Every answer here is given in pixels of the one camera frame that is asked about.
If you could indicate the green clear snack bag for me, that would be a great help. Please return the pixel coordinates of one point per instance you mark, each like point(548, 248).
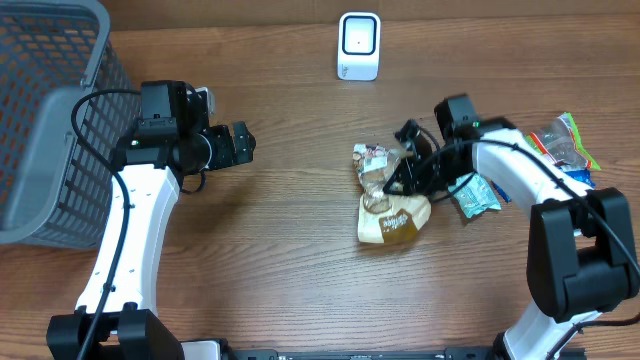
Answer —
point(560, 143)

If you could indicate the white barcode scanner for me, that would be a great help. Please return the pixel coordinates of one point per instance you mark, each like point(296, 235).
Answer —
point(358, 50)

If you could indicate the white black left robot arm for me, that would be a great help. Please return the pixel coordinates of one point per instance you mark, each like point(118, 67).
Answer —
point(170, 138)

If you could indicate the dark grey plastic basket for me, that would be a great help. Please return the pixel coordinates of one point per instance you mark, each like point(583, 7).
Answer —
point(58, 69)

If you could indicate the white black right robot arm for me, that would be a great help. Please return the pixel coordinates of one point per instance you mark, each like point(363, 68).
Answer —
point(582, 258)

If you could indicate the teal wet wipes pack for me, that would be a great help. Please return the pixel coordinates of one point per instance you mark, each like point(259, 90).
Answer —
point(474, 195)

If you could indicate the blue snack bar wrapper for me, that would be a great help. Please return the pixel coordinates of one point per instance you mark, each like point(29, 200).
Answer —
point(583, 176)

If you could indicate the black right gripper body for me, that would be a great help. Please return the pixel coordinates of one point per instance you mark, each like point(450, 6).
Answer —
point(419, 178)

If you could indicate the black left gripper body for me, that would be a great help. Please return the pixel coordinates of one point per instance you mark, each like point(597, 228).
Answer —
point(222, 153)

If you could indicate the beige clear plastic bag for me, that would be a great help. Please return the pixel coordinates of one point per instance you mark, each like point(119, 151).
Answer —
point(385, 218)

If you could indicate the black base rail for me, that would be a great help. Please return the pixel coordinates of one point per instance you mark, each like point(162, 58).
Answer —
point(380, 354)

